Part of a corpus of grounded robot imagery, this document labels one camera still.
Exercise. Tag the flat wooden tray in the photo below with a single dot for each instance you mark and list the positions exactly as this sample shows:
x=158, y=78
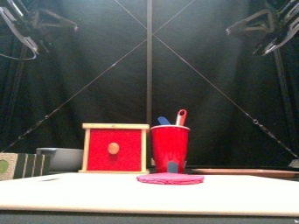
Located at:
x=248, y=172

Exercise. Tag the red plastic cup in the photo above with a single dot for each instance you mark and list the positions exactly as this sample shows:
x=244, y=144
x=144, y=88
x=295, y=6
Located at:
x=170, y=145

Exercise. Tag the wooden drawer box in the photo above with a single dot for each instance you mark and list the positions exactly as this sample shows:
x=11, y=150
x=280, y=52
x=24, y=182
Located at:
x=116, y=126

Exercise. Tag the black backdrop cloth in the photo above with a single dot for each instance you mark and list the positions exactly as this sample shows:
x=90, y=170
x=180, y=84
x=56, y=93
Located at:
x=214, y=73

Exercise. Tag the flat pink dough disc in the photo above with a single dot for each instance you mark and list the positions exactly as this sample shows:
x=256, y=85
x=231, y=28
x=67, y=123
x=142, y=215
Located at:
x=170, y=178

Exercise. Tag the grey vertical frame pole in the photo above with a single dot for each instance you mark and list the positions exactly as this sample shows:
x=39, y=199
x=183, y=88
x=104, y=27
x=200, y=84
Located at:
x=150, y=73

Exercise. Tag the small blue piece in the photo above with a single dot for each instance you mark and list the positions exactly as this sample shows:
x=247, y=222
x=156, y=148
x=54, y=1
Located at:
x=172, y=167

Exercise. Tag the red drawer with wooden knob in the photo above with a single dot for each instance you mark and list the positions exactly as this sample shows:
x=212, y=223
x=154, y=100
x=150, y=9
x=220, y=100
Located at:
x=98, y=140

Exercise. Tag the beige green striped box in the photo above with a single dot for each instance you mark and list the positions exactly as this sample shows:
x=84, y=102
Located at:
x=15, y=166

